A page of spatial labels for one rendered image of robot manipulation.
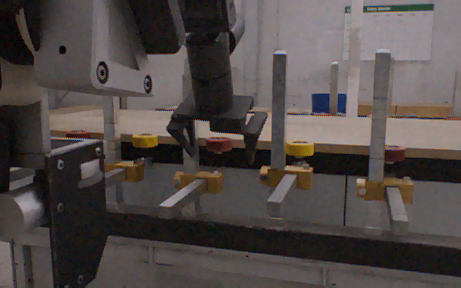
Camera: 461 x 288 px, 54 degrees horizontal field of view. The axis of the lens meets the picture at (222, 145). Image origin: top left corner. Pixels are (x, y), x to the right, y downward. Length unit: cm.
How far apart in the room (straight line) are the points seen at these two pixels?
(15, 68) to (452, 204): 127
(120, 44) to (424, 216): 123
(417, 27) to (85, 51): 813
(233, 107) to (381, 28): 773
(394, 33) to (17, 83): 805
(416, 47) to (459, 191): 697
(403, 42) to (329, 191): 700
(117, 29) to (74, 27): 4
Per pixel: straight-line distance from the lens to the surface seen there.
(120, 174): 134
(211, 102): 63
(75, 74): 33
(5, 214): 48
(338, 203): 145
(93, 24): 33
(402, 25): 836
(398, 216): 99
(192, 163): 128
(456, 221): 149
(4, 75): 41
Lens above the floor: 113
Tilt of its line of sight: 10 degrees down
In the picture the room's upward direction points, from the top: straight up
